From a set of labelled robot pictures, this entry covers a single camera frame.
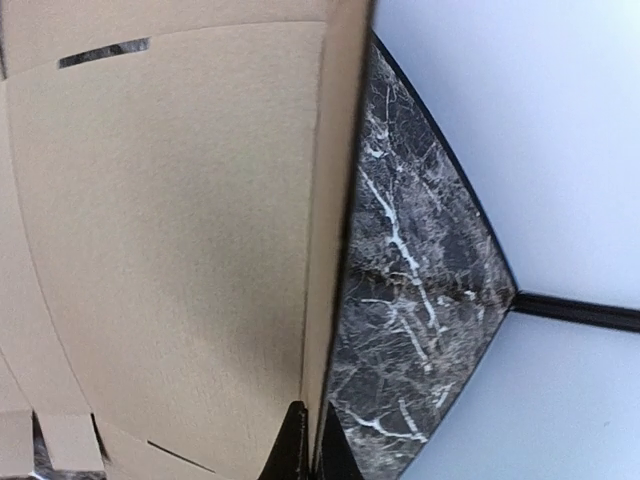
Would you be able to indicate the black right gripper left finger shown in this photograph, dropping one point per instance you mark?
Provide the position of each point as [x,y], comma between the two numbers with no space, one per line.
[288,459]

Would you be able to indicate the brown cardboard box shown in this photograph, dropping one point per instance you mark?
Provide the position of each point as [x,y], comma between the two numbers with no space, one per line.
[176,187]

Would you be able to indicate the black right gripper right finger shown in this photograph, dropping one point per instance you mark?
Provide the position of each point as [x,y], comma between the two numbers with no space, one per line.
[336,460]

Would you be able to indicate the right black frame post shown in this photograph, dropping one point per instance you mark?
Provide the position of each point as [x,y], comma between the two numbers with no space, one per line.
[604,316]

